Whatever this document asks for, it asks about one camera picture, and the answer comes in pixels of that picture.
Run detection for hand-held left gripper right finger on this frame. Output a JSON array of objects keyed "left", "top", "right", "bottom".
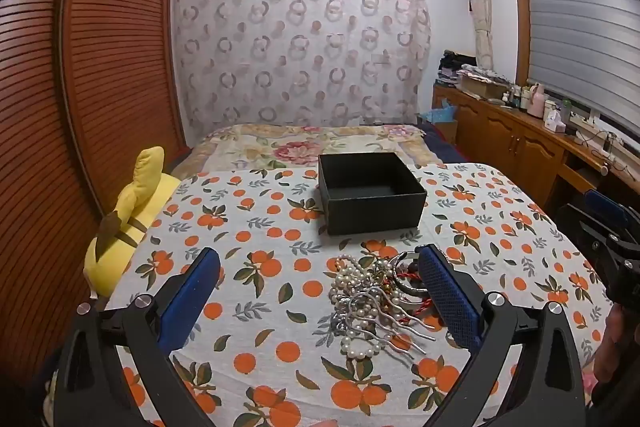
[{"left": 418, "top": 245, "right": 588, "bottom": 427}]

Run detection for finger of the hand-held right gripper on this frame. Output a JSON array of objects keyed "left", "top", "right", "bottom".
[
  {"left": 584, "top": 188, "right": 630, "bottom": 233},
  {"left": 554, "top": 203, "right": 613, "bottom": 268}
]

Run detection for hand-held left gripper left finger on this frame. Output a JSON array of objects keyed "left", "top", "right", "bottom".
[{"left": 52, "top": 248, "right": 222, "bottom": 427}]

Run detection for red cord bracelet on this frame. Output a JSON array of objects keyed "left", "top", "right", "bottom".
[{"left": 389, "top": 266, "right": 437, "bottom": 317}]

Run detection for silver wavy hairpin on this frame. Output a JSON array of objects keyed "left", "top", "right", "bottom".
[{"left": 347, "top": 287, "right": 437, "bottom": 356}]

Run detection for dark bead bracelet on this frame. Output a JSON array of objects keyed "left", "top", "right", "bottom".
[{"left": 377, "top": 268, "right": 402, "bottom": 300}]

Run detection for pearl bracelet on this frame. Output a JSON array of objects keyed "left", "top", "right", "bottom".
[{"left": 341, "top": 332, "right": 383, "bottom": 360}]

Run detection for pearl necklace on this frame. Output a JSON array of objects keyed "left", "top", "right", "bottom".
[{"left": 327, "top": 254, "right": 388, "bottom": 310}]

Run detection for silver rhinestone chain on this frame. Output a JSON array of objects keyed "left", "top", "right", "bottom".
[{"left": 324, "top": 301, "right": 362, "bottom": 339}]

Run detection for black cardboard box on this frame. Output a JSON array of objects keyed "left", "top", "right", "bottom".
[{"left": 318, "top": 152, "right": 428, "bottom": 237}]

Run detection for person's right hand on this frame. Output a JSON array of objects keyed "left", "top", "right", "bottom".
[{"left": 592, "top": 304, "right": 640, "bottom": 410}]

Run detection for orange fruit print cloth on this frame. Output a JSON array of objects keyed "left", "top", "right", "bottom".
[{"left": 45, "top": 163, "right": 616, "bottom": 427}]

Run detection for white tissue box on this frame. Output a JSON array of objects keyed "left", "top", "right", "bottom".
[{"left": 544, "top": 102, "right": 569, "bottom": 130}]

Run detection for wooden cabinet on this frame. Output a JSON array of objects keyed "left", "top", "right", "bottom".
[{"left": 432, "top": 84, "right": 640, "bottom": 219}]

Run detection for yellow plush toy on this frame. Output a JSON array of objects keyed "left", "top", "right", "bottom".
[{"left": 82, "top": 146, "right": 181, "bottom": 299}]

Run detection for pink bottle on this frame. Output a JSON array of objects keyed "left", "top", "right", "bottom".
[{"left": 527, "top": 83, "right": 547, "bottom": 116}]

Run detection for dark blue bed sheet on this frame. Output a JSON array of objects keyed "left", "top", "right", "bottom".
[{"left": 417, "top": 122, "right": 467, "bottom": 166}]

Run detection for floral blanket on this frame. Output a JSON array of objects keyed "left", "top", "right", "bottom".
[{"left": 187, "top": 123, "right": 428, "bottom": 182}]

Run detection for blue plastic bag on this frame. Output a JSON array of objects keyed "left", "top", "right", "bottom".
[{"left": 422, "top": 104, "right": 459, "bottom": 144}]

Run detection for grey window blind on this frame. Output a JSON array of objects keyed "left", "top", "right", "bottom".
[{"left": 520, "top": 0, "right": 640, "bottom": 134}]

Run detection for stack of folded clothes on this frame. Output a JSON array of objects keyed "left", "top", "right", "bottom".
[{"left": 435, "top": 51, "right": 478, "bottom": 88}]

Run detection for brown louvred wardrobe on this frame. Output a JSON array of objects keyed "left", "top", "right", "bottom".
[{"left": 0, "top": 0, "right": 193, "bottom": 388}]

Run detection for circle patterned sheer curtain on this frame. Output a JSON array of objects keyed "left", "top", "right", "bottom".
[{"left": 170, "top": 0, "right": 432, "bottom": 148}]

